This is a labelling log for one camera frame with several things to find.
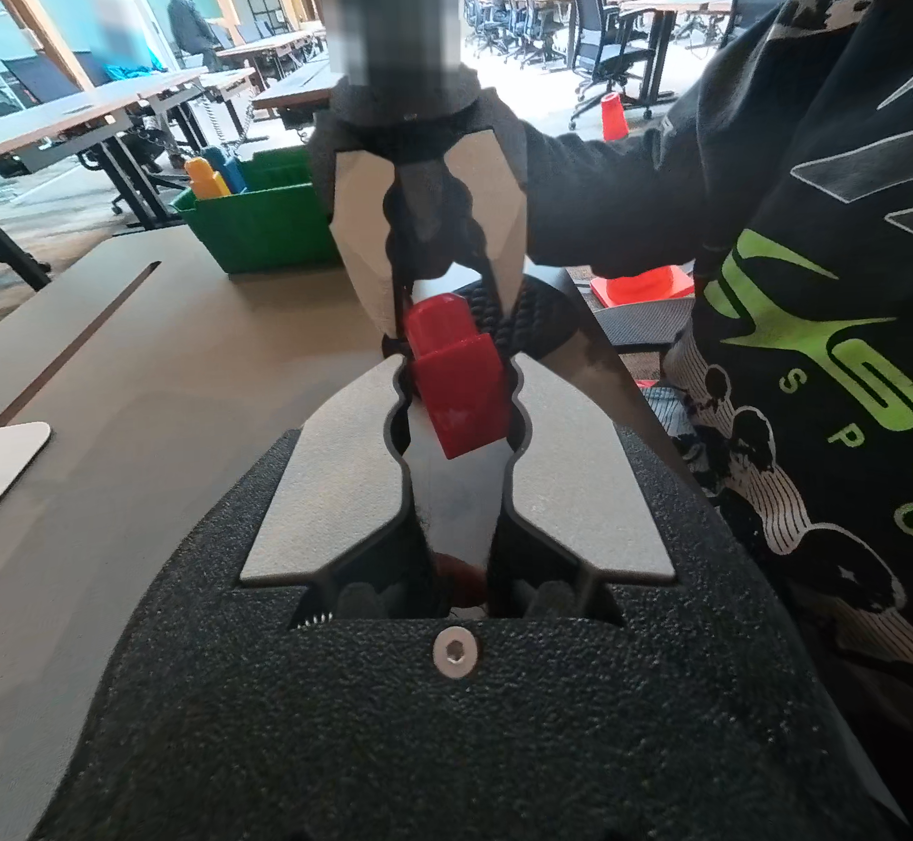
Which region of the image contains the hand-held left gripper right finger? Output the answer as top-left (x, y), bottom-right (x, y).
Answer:
top-left (501, 353), bottom-right (677, 585)

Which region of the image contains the white display stand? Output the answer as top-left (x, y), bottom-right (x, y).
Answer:
top-left (0, 421), bottom-right (52, 497)

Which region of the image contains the person's right forearm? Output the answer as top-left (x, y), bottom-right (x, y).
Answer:
top-left (524, 117), bottom-right (721, 278)

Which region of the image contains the red mega block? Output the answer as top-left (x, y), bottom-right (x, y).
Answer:
top-left (404, 293), bottom-right (513, 460)

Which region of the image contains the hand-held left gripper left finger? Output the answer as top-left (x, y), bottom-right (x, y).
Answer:
top-left (240, 353), bottom-right (418, 591)

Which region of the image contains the brown office table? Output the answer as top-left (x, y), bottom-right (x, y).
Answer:
top-left (0, 67), bottom-right (208, 232)
top-left (214, 29), bottom-right (329, 75)
top-left (251, 59), bottom-right (336, 125)

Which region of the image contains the person's right hand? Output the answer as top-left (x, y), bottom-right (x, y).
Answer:
top-left (389, 159), bottom-right (486, 282)

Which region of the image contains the blue mega block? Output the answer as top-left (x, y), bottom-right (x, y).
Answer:
top-left (202, 145), bottom-right (249, 194)

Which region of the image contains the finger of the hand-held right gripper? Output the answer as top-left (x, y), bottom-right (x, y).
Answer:
top-left (446, 129), bottom-right (530, 332)
top-left (328, 150), bottom-right (415, 342)

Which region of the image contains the green plastic bin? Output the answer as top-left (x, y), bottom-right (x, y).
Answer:
top-left (170, 145), bottom-right (343, 274)

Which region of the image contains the orange mega block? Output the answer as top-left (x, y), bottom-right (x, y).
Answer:
top-left (184, 156), bottom-right (233, 201)

